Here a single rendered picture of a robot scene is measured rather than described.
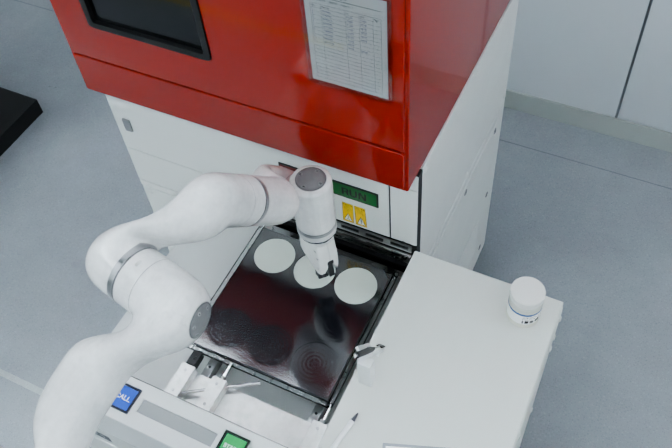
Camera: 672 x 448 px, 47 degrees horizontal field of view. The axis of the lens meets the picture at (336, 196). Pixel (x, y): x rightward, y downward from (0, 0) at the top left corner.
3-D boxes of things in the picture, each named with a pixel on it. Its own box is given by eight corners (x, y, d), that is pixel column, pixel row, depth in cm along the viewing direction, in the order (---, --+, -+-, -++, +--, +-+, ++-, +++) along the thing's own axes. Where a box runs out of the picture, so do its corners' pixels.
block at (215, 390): (215, 380, 171) (213, 374, 169) (229, 386, 170) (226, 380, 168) (196, 412, 167) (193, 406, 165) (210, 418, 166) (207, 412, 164)
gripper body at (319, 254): (289, 216, 165) (295, 247, 174) (312, 250, 159) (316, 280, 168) (321, 202, 167) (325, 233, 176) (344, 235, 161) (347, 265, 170)
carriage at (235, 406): (185, 371, 177) (182, 365, 174) (330, 436, 165) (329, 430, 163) (165, 402, 172) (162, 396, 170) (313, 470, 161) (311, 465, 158)
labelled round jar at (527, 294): (511, 295, 170) (516, 271, 163) (543, 306, 168) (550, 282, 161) (501, 321, 166) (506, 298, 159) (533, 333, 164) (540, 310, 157)
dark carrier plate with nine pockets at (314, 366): (264, 228, 195) (264, 227, 194) (391, 274, 184) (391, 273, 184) (191, 342, 176) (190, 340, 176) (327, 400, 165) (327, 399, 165)
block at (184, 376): (185, 367, 174) (182, 361, 172) (198, 372, 173) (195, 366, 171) (165, 398, 170) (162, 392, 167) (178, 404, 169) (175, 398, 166)
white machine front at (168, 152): (146, 178, 218) (103, 70, 187) (419, 275, 192) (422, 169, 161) (140, 186, 216) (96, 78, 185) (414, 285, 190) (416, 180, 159)
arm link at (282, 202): (183, 197, 138) (269, 199, 166) (254, 235, 132) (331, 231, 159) (200, 150, 137) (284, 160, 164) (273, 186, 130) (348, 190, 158)
